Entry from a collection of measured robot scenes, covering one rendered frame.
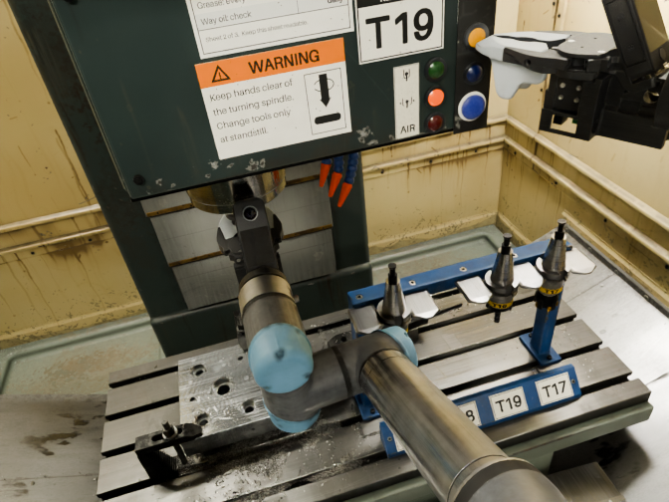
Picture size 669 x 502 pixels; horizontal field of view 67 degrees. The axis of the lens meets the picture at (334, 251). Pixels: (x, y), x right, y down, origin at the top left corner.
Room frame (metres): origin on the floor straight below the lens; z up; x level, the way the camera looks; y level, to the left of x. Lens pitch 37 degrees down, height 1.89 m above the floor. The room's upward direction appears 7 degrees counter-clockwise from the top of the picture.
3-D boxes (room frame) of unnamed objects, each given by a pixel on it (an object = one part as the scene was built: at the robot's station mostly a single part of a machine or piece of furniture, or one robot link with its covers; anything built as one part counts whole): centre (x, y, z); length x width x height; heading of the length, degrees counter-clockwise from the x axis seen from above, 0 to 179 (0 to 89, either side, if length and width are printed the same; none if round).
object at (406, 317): (0.68, -0.10, 1.21); 0.06 x 0.06 x 0.03
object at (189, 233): (1.17, 0.23, 1.16); 0.48 x 0.05 x 0.51; 101
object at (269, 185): (0.73, 0.14, 1.55); 0.16 x 0.16 x 0.12
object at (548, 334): (0.81, -0.46, 1.05); 0.10 x 0.05 x 0.30; 11
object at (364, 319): (0.67, -0.04, 1.21); 0.07 x 0.05 x 0.01; 11
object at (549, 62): (0.50, -0.23, 1.72); 0.09 x 0.05 x 0.02; 41
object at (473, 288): (0.71, -0.26, 1.21); 0.07 x 0.05 x 0.01; 11
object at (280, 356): (0.45, 0.09, 1.41); 0.11 x 0.08 x 0.09; 11
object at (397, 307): (0.68, -0.10, 1.26); 0.04 x 0.04 x 0.07
